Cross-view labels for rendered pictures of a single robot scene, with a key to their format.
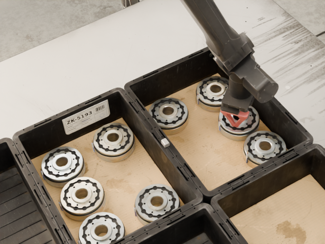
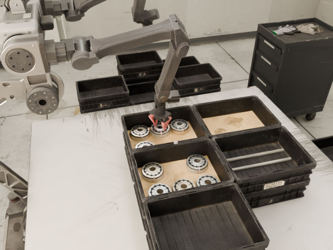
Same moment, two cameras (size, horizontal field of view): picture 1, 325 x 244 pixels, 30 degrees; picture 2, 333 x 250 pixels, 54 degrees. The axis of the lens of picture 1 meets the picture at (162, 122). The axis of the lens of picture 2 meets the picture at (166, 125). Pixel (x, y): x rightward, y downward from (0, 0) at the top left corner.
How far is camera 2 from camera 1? 1.35 m
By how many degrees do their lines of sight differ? 55
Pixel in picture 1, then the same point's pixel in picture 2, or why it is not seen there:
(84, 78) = (74, 196)
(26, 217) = (185, 217)
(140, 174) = (174, 168)
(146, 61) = (80, 167)
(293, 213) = (210, 128)
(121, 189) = (181, 176)
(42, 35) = not seen: outside the picture
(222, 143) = (168, 139)
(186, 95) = (133, 143)
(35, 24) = not seen: outside the picture
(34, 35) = not seen: outside the picture
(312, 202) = (207, 122)
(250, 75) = (172, 93)
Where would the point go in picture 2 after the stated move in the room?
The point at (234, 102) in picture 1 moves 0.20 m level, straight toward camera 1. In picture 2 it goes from (166, 115) to (203, 124)
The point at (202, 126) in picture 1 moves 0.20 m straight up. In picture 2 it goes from (155, 142) to (154, 111)
